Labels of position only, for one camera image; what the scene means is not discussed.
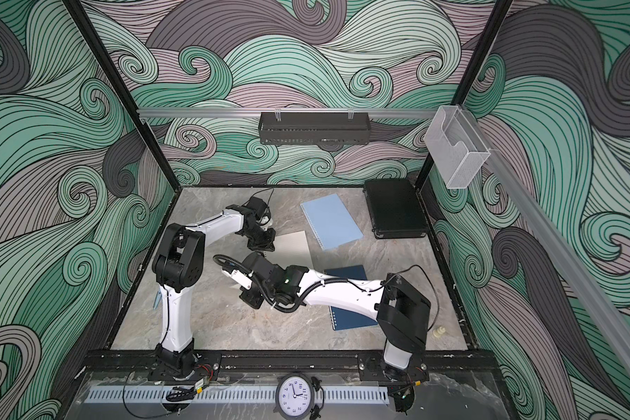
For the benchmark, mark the black hard case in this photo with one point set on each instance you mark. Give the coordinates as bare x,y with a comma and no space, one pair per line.
394,209

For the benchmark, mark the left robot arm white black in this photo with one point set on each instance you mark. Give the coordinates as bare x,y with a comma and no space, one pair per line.
178,266

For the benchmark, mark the torn lined paper page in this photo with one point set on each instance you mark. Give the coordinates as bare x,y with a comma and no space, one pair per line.
291,249

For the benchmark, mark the black wall tray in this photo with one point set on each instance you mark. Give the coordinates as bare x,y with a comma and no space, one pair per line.
314,128

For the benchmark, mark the clear acrylic wall holder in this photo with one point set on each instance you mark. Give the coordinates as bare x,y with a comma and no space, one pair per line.
456,143

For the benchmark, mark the round white clock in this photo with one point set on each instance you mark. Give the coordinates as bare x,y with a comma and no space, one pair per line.
294,397

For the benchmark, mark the small yellowish object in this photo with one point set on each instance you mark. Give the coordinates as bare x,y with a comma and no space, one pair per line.
439,331

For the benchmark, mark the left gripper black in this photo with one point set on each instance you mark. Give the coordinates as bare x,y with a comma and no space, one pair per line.
268,246

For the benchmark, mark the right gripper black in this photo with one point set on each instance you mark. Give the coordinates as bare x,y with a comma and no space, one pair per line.
248,297

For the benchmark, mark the light blue scissors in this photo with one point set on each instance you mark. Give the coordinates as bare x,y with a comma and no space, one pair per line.
157,300

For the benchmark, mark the aluminium rail right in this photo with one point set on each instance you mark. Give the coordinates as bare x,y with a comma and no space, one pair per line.
513,165

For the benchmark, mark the white slotted cable duct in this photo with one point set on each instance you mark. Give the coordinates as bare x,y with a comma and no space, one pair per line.
233,395

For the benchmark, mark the light blue spiral notebook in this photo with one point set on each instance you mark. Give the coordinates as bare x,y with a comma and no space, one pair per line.
331,222

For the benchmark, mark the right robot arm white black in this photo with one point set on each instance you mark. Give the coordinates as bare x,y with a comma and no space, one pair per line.
401,310

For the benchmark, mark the dark blue spiral notebook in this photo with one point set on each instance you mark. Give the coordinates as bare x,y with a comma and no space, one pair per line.
347,313

